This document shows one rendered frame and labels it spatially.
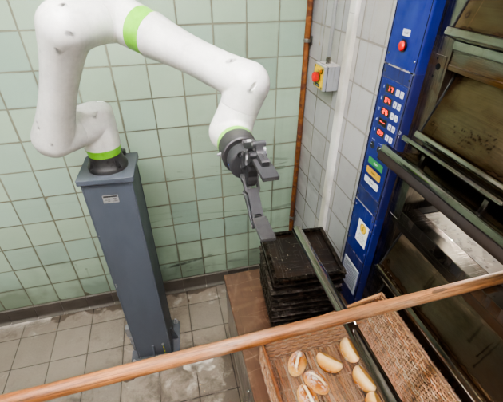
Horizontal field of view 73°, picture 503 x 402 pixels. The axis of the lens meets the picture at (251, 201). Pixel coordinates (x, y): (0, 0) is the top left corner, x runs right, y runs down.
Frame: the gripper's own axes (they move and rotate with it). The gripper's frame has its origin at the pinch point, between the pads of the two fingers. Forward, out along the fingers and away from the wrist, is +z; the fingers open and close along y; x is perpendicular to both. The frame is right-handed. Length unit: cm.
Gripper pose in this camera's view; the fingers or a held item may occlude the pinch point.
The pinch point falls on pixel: (268, 207)
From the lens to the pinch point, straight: 62.2
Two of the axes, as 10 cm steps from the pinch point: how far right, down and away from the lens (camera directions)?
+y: 0.0, 8.2, 5.7
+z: 2.5, 5.6, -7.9
